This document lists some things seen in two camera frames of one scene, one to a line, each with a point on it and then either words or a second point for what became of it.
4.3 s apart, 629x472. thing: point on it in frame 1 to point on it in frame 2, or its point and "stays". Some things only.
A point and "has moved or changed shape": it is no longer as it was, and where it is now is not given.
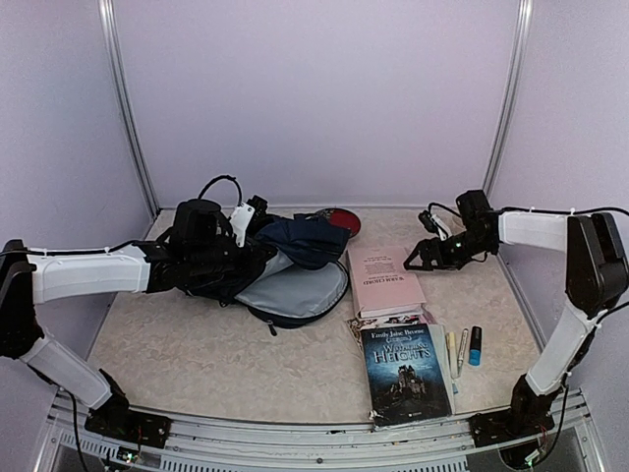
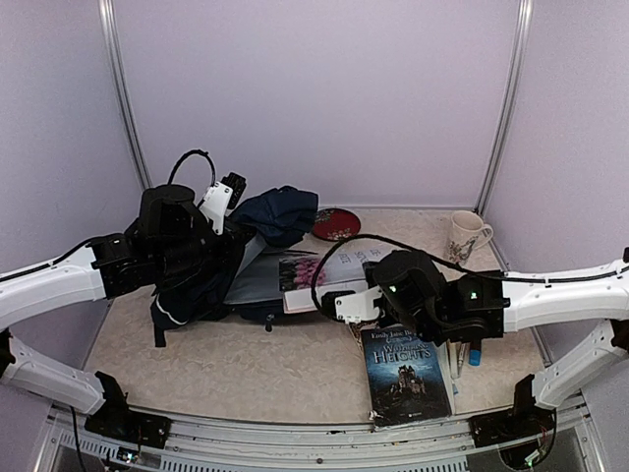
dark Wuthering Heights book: [405, 379] stays
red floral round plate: [340, 217] stays
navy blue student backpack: [296, 278] to [249, 288]
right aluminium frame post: [522, 49] stays
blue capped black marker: [475, 346] stays
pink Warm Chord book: [384, 282] has moved or changed shape
